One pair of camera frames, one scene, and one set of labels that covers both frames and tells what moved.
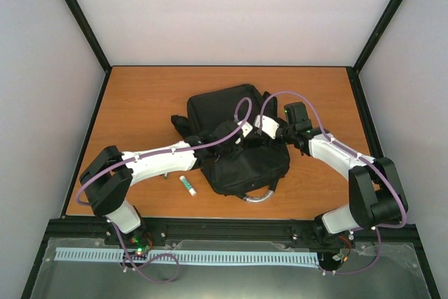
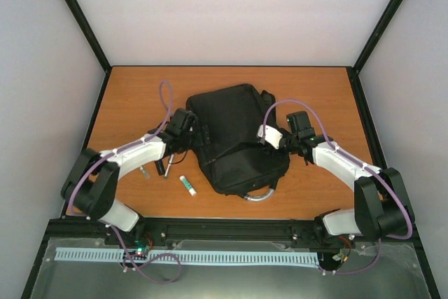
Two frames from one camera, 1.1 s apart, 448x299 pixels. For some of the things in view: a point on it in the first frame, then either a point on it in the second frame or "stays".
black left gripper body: (225, 154) to (189, 143)
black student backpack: (263, 162) stays
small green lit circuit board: (140, 246) stays
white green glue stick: (192, 192) stays
